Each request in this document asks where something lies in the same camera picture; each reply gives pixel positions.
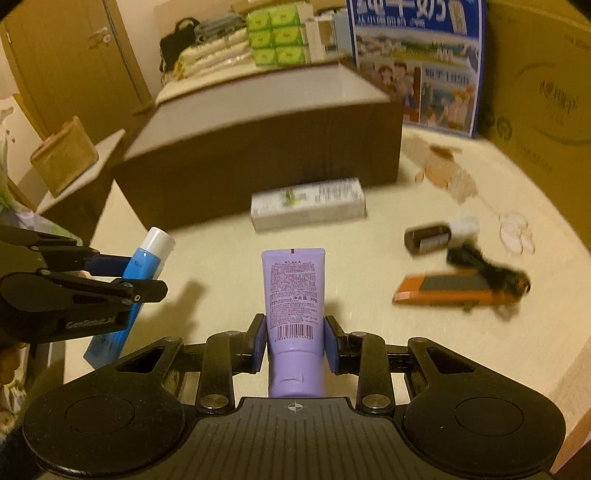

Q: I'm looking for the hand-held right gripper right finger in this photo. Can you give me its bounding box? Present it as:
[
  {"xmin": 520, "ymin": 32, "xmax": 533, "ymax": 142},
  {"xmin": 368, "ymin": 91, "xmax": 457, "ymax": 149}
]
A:
[{"xmin": 324, "ymin": 315, "xmax": 476, "ymax": 414}]

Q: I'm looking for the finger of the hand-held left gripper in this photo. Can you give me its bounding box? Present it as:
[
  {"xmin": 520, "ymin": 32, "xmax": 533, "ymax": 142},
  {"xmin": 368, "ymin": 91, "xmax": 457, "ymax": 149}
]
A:
[
  {"xmin": 0, "ymin": 226, "xmax": 127, "ymax": 278},
  {"xmin": 0, "ymin": 271, "xmax": 168, "ymax": 308}
]

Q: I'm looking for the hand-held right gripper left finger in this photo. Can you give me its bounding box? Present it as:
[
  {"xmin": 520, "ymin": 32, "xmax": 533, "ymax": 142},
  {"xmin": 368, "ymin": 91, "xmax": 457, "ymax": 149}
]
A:
[{"xmin": 113, "ymin": 314, "xmax": 267, "ymax": 414}]

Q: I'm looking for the blue tube white cap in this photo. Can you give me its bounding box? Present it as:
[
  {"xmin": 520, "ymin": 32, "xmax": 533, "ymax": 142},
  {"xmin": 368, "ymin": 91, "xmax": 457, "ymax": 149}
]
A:
[{"xmin": 84, "ymin": 226, "xmax": 176, "ymax": 370}]

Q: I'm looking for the purple cream tube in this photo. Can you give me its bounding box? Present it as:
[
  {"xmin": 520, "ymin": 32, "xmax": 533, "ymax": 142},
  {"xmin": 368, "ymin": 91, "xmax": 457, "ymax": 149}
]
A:
[{"xmin": 261, "ymin": 248, "xmax": 329, "ymax": 398}]

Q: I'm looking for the brown storage box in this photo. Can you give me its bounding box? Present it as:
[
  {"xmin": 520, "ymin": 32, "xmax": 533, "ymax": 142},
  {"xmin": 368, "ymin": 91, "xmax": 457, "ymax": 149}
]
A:
[{"xmin": 113, "ymin": 62, "xmax": 404, "ymax": 232}]

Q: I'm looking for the printed plastic bag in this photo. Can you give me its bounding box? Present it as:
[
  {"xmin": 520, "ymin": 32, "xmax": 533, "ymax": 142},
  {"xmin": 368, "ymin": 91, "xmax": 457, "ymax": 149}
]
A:
[{"xmin": 0, "ymin": 198, "xmax": 83, "ymax": 245}]

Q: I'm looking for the white side table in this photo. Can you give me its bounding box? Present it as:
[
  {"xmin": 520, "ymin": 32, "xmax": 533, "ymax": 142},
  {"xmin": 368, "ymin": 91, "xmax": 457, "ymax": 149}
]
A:
[{"xmin": 34, "ymin": 128, "xmax": 127, "ymax": 217}]

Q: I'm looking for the orange flat tool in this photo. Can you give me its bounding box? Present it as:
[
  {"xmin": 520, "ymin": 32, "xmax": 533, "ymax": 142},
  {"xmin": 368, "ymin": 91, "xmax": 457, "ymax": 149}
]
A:
[{"xmin": 392, "ymin": 270, "xmax": 522, "ymax": 313}]

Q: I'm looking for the white green toothpaste box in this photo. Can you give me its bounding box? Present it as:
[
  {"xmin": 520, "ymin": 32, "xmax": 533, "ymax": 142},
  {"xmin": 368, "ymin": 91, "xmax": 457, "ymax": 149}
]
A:
[{"xmin": 250, "ymin": 178, "xmax": 368, "ymax": 232}]

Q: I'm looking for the brown bottle white cap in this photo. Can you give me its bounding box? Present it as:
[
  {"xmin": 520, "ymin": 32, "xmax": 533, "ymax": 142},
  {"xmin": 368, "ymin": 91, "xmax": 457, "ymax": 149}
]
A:
[{"xmin": 404, "ymin": 217, "xmax": 481, "ymax": 254}]

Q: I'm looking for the orange and black tool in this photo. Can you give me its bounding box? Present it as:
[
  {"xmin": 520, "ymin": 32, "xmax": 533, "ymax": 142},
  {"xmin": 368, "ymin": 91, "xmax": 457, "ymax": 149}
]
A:
[{"xmin": 445, "ymin": 244, "xmax": 532, "ymax": 319}]

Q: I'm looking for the wooden door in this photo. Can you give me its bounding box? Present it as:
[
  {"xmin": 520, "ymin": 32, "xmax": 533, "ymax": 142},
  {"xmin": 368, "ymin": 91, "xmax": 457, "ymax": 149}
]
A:
[{"xmin": 0, "ymin": 0, "xmax": 154, "ymax": 139}]

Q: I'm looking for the black handbag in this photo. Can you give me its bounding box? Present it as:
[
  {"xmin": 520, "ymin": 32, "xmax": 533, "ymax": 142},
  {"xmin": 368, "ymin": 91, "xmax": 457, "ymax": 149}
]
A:
[{"xmin": 159, "ymin": 17, "xmax": 201, "ymax": 73}]

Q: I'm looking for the stack of pale yellow packs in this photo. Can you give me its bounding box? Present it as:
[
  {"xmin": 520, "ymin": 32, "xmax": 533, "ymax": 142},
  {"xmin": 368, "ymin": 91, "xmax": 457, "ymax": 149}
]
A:
[{"xmin": 172, "ymin": 28, "xmax": 254, "ymax": 83}]

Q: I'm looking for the stack of green tissue packs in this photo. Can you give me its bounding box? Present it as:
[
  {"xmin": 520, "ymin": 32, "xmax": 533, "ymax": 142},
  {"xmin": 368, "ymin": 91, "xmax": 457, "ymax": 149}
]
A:
[{"xmin": 246, "ymin": 6, "xmax": 312, "ymax": 66}]

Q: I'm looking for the blue illustrated milk carton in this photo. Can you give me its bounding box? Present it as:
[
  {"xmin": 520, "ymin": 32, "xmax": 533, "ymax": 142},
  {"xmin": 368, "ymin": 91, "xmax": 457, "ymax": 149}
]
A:
[{"xmin": 346, "ymin": 0, "xmax": 489, "ymax": 139}]

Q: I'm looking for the white tall box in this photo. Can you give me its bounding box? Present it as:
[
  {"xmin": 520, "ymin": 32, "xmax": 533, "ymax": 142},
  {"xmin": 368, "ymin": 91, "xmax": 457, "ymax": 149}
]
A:
[{"xmin": 305, "ymin": 18, "xmax": 327, "ymax": 62}]

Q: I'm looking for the pale green milk carton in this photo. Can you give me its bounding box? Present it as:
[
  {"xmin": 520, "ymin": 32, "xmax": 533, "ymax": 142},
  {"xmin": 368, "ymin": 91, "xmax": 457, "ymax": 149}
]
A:
[{"xmin": 323, "ymin": 11, "xmax": 352, "ymax": 59}]

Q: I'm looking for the large cardboard box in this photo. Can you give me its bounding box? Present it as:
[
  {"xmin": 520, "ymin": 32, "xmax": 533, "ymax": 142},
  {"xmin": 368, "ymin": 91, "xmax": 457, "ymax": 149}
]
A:
[{"xmin": 478, "ymin": 0, "xmax": 591, "ymax": 241}]

